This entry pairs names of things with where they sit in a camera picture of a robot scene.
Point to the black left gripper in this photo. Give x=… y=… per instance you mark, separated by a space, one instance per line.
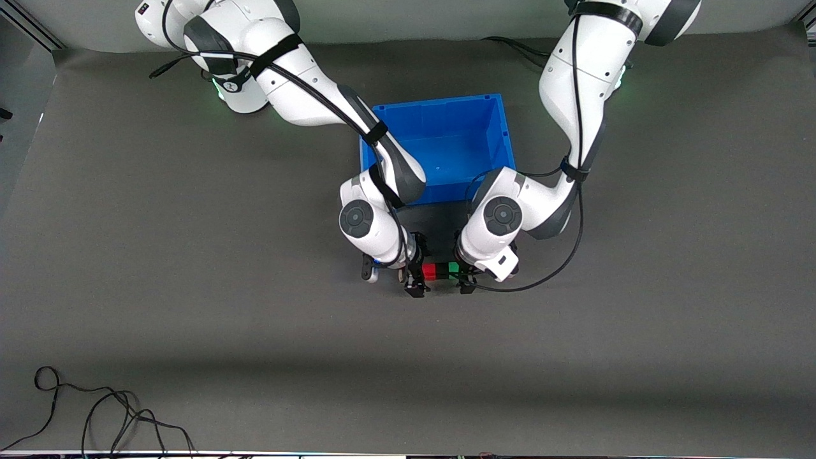
x=466 y=278

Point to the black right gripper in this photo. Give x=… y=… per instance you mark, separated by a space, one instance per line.
x=415 y=275

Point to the small red cube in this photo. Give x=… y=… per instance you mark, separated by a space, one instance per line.
x=429 y=273

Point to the small green cube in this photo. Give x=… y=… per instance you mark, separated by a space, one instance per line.
x=453 y=269

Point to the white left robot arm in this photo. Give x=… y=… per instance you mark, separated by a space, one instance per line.
x=580 y=83

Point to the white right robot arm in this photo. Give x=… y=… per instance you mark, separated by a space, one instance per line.
x=306 y=89

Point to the small black cube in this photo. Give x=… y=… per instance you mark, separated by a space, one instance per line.
x=442 y=271

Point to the dark grey table cover sheet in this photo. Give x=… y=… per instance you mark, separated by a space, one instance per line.
x=408 y=350

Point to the blue plastic storage bin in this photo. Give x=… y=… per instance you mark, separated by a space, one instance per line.
x=459 y=134

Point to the aluminium frame rail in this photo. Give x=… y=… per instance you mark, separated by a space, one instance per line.
x=35 y=29
x=809 y=24

